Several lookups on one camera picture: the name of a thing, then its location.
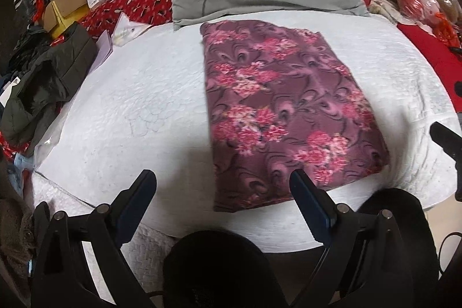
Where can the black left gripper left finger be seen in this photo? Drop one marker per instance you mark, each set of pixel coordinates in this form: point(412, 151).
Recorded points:
point(60, 275)

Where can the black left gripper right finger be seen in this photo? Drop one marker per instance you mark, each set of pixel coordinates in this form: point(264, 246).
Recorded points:
point(381, 255)

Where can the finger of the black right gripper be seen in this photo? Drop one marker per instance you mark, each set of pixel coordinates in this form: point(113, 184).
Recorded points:
point(451, 143)

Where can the purple floral fleece garment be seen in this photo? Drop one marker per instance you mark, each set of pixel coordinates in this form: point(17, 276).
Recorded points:
point(280, 100)

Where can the white quilted bedspread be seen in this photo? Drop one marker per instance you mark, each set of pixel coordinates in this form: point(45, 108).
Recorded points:
point(145, 108)

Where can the dark green jacket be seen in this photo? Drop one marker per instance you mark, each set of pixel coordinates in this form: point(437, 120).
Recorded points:
point(52, 80)

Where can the lavender paper envelope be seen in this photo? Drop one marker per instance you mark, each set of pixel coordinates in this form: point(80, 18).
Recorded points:
point(105, 48)

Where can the clear plastic packet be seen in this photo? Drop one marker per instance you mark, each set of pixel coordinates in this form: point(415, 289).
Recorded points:
point(127, 30)

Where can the cardboard box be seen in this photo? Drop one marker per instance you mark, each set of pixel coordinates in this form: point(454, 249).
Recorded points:
point(61, 14)

